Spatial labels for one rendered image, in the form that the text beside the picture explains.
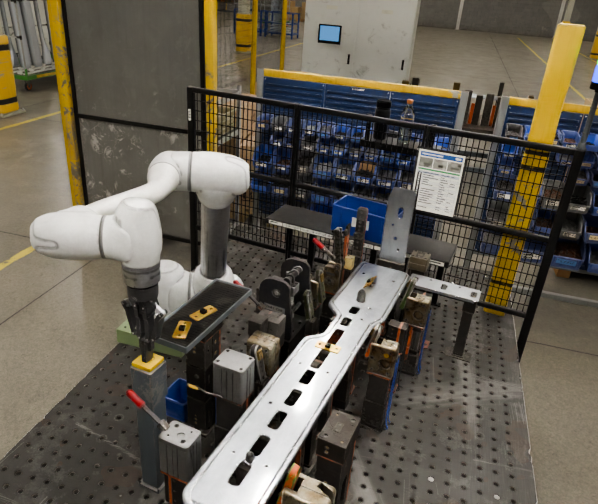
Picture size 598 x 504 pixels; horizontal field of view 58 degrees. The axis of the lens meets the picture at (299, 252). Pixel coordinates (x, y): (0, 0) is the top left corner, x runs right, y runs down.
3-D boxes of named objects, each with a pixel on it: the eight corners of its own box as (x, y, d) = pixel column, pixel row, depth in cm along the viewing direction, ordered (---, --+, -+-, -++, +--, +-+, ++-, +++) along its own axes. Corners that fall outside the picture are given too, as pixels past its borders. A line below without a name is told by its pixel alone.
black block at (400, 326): (398, 398, 204) (410, 334, 191) (371, 388, 208) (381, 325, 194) (403, 385, 210) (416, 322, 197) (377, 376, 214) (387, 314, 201)
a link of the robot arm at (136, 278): (143, 273, 125) (145, 295, 127) (168, 257, 132) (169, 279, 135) (112, 263, 128) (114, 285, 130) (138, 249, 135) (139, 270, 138)
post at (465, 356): (469, 362, 226) (484, 304, 213) (443, 354, 230) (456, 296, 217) (471, 354, 231) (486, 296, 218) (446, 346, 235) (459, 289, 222)
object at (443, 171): (454, 219, 248) (468, 154, 235) (406, 209, 256) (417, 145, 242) (455, 218, 250) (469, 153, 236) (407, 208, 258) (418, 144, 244)
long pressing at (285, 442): (257, 542, 117) (257, 537, 116) (171, 500, 124) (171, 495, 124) (411, 275, 231) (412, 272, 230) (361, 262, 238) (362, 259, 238)
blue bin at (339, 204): (388, 246, 245) (393, 220, 239) (329, 229, 258) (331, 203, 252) (401, 234, 258) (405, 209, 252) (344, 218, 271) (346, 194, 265)
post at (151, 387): (158, 494, 159) (150, 376, 139) (138, 484, 161) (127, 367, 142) (174, 475, 165) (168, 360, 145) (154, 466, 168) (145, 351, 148)
